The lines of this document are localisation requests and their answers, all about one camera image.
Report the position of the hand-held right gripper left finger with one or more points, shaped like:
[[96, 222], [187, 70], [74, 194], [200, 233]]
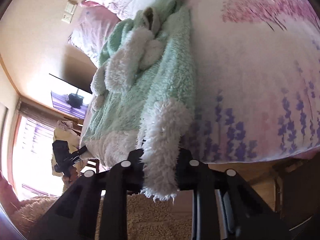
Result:
[[130, 171]]

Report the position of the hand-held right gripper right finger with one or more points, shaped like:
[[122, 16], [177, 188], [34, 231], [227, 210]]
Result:
[[187, 172]]

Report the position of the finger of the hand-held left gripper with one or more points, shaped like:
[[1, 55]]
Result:
[[80, 152]]

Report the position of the green fleece hooded robe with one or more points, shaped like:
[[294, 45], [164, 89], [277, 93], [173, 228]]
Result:
[[150, 85]]

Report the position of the person's left hand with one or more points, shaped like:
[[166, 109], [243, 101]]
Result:
[[68, 177]]

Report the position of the dark wooden chair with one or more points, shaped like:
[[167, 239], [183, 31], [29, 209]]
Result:
[[92, 166]]

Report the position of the yellowish floral cloth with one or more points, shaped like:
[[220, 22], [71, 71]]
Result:
[[63, 132]]

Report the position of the window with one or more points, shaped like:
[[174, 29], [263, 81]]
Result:
[[32, 160]]

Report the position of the beige fluffy rug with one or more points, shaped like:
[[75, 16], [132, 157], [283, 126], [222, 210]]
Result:
[[150, 217]]

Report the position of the flat screen television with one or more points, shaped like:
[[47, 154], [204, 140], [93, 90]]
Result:
[[65, 100]]

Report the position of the dark wooden cabinet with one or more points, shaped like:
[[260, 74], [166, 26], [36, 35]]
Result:
[[297, 192]]

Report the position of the floral pink bed sheet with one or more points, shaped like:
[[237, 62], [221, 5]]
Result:
[[250, 67]]

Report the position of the white wall switch plate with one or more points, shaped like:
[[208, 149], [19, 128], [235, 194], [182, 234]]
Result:
[[71, 7], [67, 18]]

